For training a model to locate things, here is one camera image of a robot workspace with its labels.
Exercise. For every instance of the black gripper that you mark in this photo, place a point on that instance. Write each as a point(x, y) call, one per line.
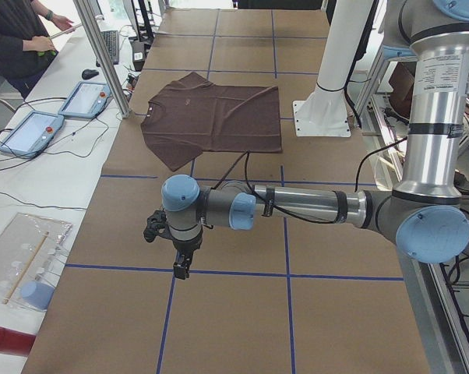
point(186, 246)

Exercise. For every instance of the brown t-shirt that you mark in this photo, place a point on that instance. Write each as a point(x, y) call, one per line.
point(192, 115)

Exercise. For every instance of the person in dark clothes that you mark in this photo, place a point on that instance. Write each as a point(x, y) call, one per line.
point(26, 50)

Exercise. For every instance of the light blue plastic cup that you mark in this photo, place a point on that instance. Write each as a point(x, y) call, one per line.
point(37, 294)

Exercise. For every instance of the clear plastic rack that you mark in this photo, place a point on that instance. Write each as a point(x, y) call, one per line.
point(19, 238)

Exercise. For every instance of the wooden stick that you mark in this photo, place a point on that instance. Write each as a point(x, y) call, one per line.
point(25, 268)

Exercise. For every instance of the red cylinder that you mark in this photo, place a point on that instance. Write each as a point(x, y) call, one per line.
point(13, 342)

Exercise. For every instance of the far blue teach pendant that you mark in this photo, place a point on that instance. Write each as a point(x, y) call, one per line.
point(86, 101)

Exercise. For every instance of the blue teach pendant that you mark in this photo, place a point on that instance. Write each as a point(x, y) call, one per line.
point(32, 135)
point(86, 101)

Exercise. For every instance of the near blue teach pendant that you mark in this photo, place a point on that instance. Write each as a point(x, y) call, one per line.
point(32, 135)

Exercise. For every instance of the black computer mouse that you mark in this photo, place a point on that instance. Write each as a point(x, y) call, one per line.
point(89, 74)

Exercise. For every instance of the black keyboard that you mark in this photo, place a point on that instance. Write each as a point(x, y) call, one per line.
point(112, 43)

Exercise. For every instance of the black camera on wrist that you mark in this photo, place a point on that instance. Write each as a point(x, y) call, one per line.
point(156, 226)

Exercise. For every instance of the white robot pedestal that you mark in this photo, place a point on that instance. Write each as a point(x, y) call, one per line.
point(324, 112)

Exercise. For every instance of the aluminium frame post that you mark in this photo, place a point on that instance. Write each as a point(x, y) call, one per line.
point(93, 33)

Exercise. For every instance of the aluminium side frame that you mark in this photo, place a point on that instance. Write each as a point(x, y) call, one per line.
point(421, 215)

